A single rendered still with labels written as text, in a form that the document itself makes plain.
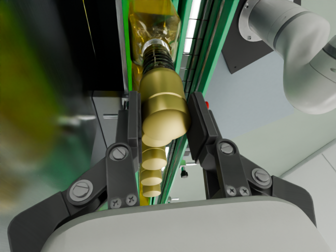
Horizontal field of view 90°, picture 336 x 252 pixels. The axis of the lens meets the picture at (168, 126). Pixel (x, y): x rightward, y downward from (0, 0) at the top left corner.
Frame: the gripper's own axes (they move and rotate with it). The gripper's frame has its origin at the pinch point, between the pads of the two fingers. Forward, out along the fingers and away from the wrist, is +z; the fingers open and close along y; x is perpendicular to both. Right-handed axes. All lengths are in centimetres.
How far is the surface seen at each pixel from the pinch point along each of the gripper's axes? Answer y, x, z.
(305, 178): 360, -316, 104
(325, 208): 360, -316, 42
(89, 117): -11.9, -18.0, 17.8
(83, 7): -14.9, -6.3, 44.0
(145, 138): -1.3, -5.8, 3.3
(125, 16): -3.6, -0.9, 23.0
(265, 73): 61, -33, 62
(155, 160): 0.0, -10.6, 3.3
